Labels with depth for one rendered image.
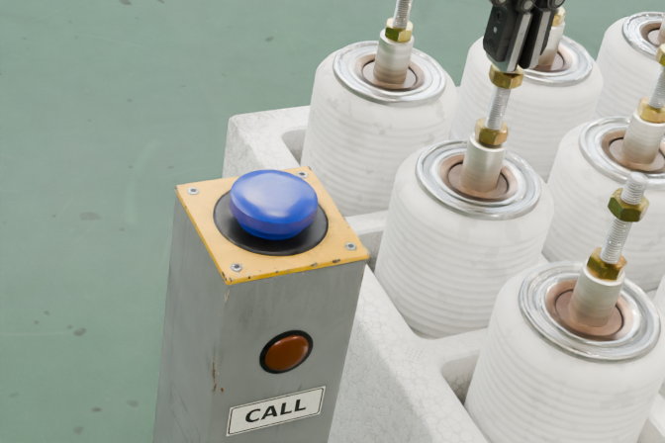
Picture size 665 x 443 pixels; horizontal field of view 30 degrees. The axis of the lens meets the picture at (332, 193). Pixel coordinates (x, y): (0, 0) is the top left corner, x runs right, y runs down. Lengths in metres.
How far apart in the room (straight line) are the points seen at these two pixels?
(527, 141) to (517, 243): 0.16
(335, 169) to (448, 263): 0.13
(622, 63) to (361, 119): 0.22
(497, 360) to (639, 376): 0.07
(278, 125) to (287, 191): 0.31
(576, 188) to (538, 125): 0.09
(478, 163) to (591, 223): 0.10
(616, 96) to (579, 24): 0.57
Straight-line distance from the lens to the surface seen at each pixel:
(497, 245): 0.71
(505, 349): 0.65
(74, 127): 1.17
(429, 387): 0.70
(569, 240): 0.80
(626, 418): 0.67
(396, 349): 0.72
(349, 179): 0.81
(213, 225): 0.57
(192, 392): 0.62
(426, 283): 0.73
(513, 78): 0.69
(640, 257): 0.80
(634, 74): 0.92
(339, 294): 0.57
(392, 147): 0.79
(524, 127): 0.85
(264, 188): 0.57
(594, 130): 0.81
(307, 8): 1.41
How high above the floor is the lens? 0.67
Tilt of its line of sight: 36 degrees down
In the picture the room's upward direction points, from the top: 11 degrees clockwise
